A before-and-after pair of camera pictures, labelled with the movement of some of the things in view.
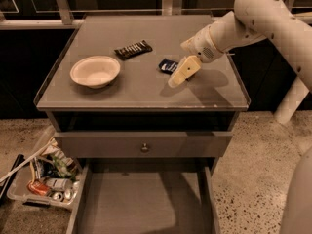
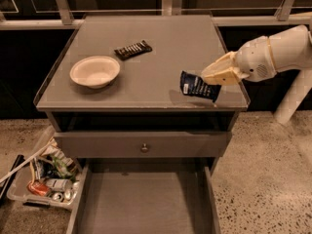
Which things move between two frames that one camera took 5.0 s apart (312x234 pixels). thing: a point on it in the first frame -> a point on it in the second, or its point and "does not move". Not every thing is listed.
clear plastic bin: (50, 175) does not move
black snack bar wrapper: (135, 50) does not move
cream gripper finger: (189, 66) -> (228, 77)
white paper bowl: (95, 71) does not move
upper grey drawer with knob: (139, 144) does not move
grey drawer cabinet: (146, 149) does not move
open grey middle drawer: (144, 197) does not move
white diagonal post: (291, 101) does not move
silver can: (58, 184) does not move
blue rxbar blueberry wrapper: (168, 66) -> (196, 85)
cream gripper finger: (188, 51) -> (229, 60)
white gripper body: (202, 48) -> (253, 60)
